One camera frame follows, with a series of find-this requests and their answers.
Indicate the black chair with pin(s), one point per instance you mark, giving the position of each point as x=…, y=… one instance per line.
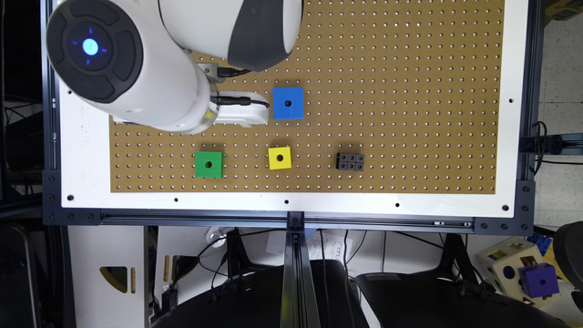
x=406, y=300
x=259, y=303

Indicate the green cube block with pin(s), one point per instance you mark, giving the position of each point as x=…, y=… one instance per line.
x=208, y=164

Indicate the white wooden cabinet panel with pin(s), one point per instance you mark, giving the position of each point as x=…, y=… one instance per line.
x=110, y=275

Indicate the black chair left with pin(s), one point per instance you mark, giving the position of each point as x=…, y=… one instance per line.
x=259, y=303

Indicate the wooden shape sorter box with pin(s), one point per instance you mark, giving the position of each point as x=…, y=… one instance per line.
x=501, y=263

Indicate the blue cube block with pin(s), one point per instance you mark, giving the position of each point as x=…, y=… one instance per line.
x=287, y=103

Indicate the yellow cube block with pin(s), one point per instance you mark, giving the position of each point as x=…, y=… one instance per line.
x=280, y=158

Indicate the brown pegboard panel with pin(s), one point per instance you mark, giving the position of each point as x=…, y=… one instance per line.
x=414, y=85

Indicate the black chair right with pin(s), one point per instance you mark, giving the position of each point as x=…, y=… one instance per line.
x=406, y=300

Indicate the purple cube block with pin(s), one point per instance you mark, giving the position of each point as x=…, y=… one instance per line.
x=539, y=280

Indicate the black studded brick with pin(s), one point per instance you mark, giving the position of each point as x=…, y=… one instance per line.
x=350, y=161

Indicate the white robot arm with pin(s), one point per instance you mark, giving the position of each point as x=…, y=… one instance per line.
x=157, y=63

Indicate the dark aluminium table frame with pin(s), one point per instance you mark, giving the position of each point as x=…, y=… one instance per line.
x=76, y=187

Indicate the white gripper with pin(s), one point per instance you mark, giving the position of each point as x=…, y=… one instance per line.
x=225, y=107

